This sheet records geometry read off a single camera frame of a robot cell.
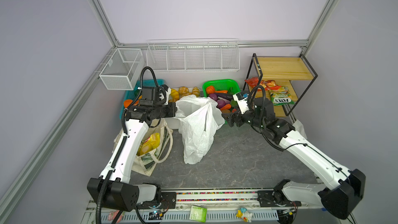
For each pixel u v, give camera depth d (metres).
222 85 1.16
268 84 0.87
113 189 0.37
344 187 0.38
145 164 0.72
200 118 0.64
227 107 1.05
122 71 0.99
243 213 0.68
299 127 0.90
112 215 0.68
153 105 0.55
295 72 0.83
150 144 0.76
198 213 0.69
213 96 1.09
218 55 1.03
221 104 1.05
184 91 1.16
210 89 1.12
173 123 0.96
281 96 0.91
